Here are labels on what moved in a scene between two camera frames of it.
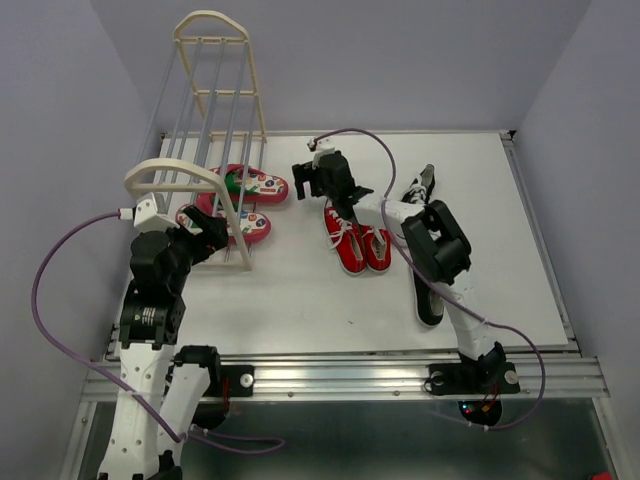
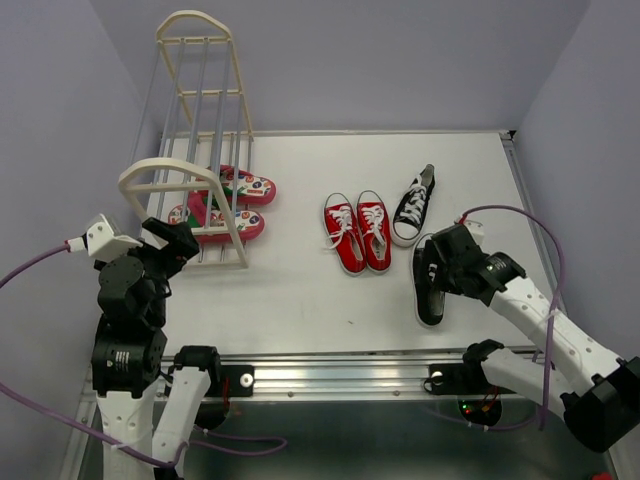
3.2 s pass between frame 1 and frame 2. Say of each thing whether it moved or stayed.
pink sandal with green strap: moved
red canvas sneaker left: stayed
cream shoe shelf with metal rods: moved
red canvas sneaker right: stayed
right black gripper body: moved
